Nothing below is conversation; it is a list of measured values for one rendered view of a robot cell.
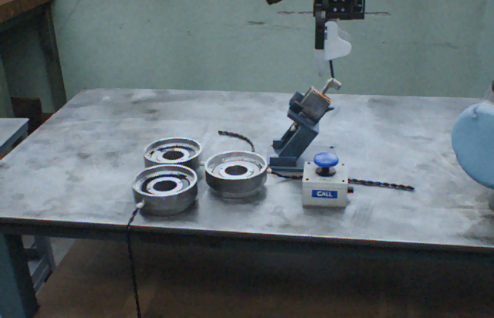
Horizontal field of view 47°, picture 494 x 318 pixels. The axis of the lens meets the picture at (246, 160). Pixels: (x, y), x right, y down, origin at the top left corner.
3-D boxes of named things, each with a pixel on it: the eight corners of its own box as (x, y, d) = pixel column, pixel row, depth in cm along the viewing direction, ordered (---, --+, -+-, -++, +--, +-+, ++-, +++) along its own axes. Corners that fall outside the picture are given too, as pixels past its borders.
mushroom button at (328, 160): (312, 188, 92) (312, 160, 90) (312, 176, 95) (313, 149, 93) (337, 189, 91) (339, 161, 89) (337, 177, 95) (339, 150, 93)
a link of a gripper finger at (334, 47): (350, 79, 93) (353, 21, 91) (313, 79, 94) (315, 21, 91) (350, 77, 96) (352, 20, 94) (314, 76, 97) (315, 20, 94)
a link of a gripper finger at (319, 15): (324, 50, 91) (326, -7, 89) (314, 50, 91) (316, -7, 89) (324, 47, 96) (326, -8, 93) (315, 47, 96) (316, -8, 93)
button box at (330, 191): (302, 206, 92) (302, 179, 90) (304, 184, 98) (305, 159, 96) (353, 209, 91) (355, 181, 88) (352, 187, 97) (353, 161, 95)
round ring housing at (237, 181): (212, 205, 93) (211, 183, 91) (201, 175, 102) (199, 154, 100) (275, 195, 95) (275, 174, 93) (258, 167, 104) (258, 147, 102)
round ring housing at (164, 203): (167, 179, 101) (164, 158, 99) (211, 197, 95) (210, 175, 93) (120, 204, 94) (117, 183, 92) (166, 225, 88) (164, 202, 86)
